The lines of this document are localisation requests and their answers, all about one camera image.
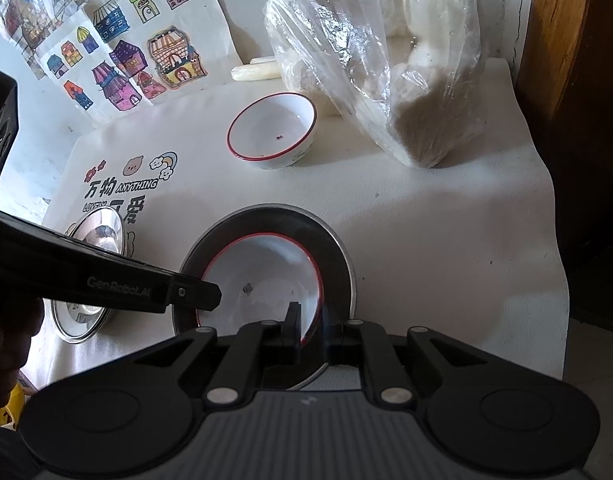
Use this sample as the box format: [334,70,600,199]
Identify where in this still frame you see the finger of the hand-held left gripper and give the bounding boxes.
[162,271,223,312]

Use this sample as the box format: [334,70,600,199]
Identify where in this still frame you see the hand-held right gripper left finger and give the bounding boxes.
[134,302,303,406]

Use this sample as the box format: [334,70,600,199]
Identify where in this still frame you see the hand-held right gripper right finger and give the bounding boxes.
[322,307,488,406]

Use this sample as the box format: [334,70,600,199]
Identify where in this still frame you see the large stainless steel plate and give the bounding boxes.
[50,240,114,346]

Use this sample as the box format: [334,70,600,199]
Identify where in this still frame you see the white bowl with red rim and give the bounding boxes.
[227,92,318,171]
[195,232,324,351]

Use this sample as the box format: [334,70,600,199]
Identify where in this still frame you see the stainless steel bowl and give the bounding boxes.
[171,203,358,391]

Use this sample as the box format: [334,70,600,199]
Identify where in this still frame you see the person's left hand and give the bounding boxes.
[0,282,45,411]

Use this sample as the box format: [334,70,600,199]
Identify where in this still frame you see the cream printed table cloth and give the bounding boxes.
[21,57,572,391]

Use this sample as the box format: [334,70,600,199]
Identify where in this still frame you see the drawing of coloured houses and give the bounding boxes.
[34,0,242,128]

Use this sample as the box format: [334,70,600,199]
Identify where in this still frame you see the drawing of figure with fan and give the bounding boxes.
[0,0,118,57]

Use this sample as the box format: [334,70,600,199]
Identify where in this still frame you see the plastic bag of steamed buns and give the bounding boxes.
[264,0,489,170]

